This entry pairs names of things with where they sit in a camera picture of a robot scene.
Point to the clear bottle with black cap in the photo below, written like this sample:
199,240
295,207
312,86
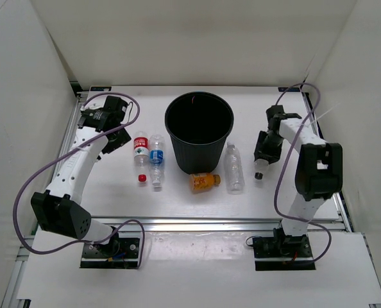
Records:
261,167

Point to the orange juice bottle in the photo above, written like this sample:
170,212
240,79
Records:
201,182

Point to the clear unlabelled plastic bottle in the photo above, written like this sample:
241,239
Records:
233,170

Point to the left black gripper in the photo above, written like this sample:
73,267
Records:
122,140

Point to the blue label water bottle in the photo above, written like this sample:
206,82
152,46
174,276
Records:
156,159

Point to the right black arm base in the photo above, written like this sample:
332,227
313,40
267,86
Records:
272,255

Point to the black plastic waste bin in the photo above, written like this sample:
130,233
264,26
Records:
198,124

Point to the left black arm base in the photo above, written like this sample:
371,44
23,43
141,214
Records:
122,254

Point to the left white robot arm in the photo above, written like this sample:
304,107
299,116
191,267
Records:
58,209

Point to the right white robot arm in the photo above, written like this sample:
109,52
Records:
319,171

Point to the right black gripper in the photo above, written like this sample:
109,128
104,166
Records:
274,154

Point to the aluminium frame rail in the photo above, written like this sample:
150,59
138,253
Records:
207,225

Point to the red label water bottle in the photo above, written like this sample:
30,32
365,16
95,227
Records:
141,156

